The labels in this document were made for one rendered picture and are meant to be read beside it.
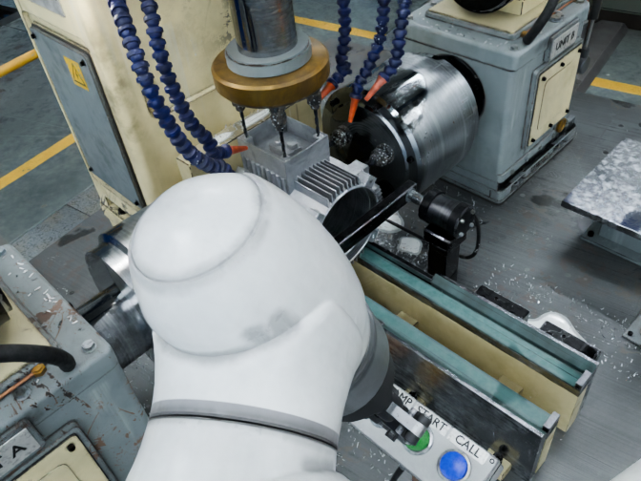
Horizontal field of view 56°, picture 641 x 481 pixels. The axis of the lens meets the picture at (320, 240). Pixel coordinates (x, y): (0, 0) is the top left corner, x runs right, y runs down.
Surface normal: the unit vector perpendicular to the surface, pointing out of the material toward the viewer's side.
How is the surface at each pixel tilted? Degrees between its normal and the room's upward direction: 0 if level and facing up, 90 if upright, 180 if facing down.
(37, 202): 0
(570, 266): 0
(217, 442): 16
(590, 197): 0
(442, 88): 36
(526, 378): 90
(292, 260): 63
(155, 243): 28
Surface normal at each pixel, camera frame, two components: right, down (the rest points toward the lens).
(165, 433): -0.60, -0.48
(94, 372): 0.71, 0.44
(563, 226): -0.09, -0.73
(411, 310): -0.70, 0.54
